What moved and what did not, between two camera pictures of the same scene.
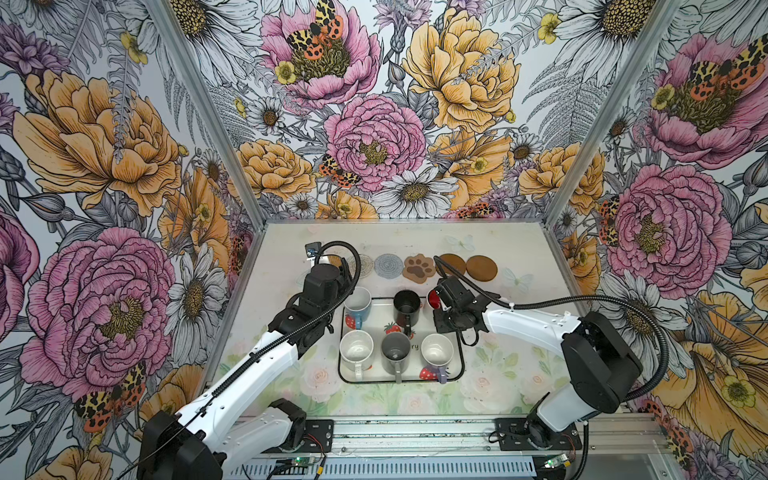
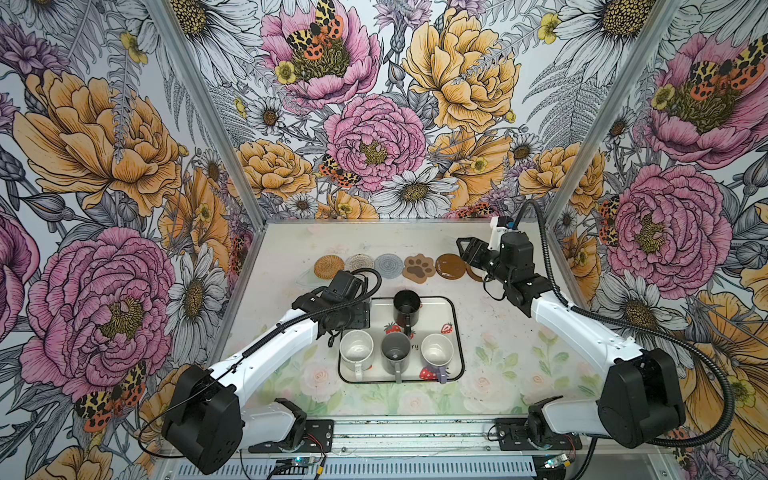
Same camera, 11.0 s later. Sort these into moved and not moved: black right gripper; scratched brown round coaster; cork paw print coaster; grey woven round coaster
Moved: black right gripper
Not moved: cork paw print coaster; scratched brown round coaster; grey woven round coaster
